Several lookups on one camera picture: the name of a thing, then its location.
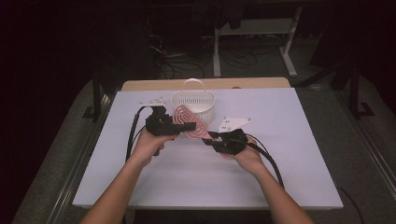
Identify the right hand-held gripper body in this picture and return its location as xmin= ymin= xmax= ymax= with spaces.
xmin=213 ymin=116 xmax=253 ymax=156

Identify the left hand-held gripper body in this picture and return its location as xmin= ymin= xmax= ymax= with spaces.
xmin=138 ymin=96 xmax=182 ymax=137

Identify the pink hairbrush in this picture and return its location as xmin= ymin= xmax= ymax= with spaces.
xmin=172 ymin=104 xmax=214 ymax=140

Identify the white plastic basket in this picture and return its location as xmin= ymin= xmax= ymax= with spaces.
xmin=170 ymin=77 xmax=217 ymax=132

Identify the person's right hand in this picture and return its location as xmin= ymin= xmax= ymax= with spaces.
xmin=221 ymin=136 xmax=266 ymax=177

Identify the person's left hand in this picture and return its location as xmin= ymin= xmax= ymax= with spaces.
xmin=130 ymin=126 xmax=179 ymax=168

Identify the black metal stand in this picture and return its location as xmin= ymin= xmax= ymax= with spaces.
xmin=81 ymin=70 xmax=105 ymax=122
xmin=347 ymin=60 xmax=375 ymax=119

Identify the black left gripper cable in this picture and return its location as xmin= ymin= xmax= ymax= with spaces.
xmin=124 ymin=106 xmax=154 ymax=163

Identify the tangle of floor cables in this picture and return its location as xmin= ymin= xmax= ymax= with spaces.
xmin=148 ymin=31 xmax=207 ymax=79

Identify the white metal desk frame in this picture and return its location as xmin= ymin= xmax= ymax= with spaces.
xmin=212 ymin=6 xmax=304 ymax=78

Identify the thin black floor cable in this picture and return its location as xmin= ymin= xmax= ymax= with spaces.
xmin=337 ymin=186 xmax=366 ymax=224

